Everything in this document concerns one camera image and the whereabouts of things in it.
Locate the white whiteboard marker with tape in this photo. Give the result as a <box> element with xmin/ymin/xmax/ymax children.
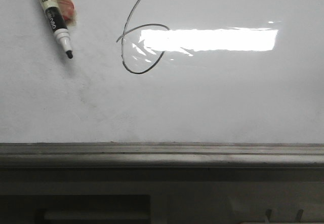
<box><xmin>39</xmin><ymin>0</ymin><xmax>73</xmax><ymax>59</ymax></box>

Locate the white whiteboard with metal frame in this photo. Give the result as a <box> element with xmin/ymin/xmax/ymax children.
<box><xmin>1</xmin><ymin>0</ymin><xmax>323</xmax><ymax>168</ymax></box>

